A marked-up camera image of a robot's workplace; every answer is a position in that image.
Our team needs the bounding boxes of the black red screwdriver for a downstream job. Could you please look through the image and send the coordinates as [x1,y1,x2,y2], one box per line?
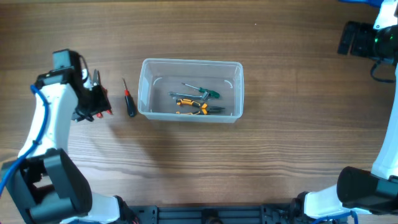
[122,78,137,117]

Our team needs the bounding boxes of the left blue cable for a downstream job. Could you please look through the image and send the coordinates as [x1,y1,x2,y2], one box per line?
[0,83,51,197]

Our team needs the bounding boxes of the silver L-shaped socket wrench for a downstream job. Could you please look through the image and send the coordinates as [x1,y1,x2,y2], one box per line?
[169,91,210,100]

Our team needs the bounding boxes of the orange black needle-nose pliers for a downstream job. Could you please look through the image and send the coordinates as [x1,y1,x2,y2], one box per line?
[176,98,224,115]

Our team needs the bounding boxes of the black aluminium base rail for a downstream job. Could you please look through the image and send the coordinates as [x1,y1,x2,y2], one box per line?
[130,203,315,224]

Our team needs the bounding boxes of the red handled pruning shears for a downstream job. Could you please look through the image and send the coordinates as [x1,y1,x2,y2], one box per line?
[91,69,113,119]

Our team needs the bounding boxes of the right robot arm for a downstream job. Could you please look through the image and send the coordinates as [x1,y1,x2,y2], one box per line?
[293,21,397,222]

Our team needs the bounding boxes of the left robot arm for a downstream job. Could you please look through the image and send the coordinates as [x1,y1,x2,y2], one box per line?
[1,49,140,223]

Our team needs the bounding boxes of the clear plastic container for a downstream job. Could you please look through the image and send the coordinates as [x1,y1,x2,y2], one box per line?
[137,58,244,123]

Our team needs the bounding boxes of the green handled screwdriver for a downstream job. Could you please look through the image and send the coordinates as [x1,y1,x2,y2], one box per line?
[183,83,220,100]

